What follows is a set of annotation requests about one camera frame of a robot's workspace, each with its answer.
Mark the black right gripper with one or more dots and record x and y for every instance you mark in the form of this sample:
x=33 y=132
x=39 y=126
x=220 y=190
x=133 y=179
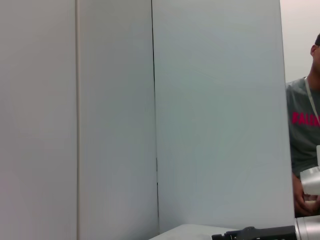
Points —
x=262 y=233

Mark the person's bare forearm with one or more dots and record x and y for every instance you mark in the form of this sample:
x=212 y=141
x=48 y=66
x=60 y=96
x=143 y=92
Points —
x=297 y=197

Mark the person's hand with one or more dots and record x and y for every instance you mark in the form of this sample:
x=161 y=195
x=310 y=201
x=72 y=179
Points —
x=311 y=203

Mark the person in grey shirt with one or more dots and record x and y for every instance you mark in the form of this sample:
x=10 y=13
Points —
x=302 y=140

